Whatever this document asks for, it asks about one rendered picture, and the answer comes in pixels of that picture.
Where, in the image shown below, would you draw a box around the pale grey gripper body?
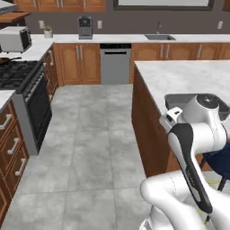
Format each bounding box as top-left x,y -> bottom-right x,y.
159,114 -> 174,134

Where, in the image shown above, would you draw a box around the black and steel stove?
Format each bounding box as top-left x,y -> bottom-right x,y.
0,60 -> 54,156

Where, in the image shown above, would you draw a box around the wooden island cabinet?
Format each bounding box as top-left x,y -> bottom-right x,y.
130,65 -> 212,178

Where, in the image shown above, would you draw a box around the wooden base cupboards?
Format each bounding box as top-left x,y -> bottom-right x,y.
52,42 -> 102,88
128,42 -> 230,84

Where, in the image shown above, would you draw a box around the steel dishwasher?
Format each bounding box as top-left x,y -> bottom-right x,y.
99,43 -> 133,86

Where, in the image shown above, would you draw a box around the steel sink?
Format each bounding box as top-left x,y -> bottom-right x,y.
144,33 -> 177,41

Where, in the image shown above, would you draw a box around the steel tap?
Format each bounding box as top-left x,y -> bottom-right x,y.
155,21 -> 163,36

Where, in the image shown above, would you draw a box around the dark framed window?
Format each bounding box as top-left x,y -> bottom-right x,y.
112,0 -> 216,12

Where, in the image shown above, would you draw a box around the wooden corner drawer cabinet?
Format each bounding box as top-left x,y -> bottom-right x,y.
42,48 -> 60,104

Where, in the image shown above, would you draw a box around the grey coffee machine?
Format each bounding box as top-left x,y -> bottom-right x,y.
77,15 -> 93,40

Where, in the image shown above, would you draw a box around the small potted plant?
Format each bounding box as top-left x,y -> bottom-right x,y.
43,25 -> 54,40

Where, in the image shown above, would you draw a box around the wooden drawer stack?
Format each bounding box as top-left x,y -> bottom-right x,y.
0,98 -> 31,229

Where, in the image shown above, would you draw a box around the black frying pan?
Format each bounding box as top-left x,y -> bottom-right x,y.
0,56 -> 23,66

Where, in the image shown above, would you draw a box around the silver toaster oven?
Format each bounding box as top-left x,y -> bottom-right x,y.
0,25 -> 33,54

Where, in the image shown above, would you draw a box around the steel range hood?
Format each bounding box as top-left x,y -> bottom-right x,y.
0,0 -> 19,15

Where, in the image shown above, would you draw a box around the white drawer handle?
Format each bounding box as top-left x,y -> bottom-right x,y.
6,137 -> 21,155
14,157 -> 28,177
0,113 -> 13,131

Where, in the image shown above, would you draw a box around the wooden wall cupboards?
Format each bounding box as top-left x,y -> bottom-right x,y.
13,0 -> 108,13

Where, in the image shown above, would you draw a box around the wooden wall shelf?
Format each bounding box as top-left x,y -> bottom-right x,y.
0,12 -> 31,24

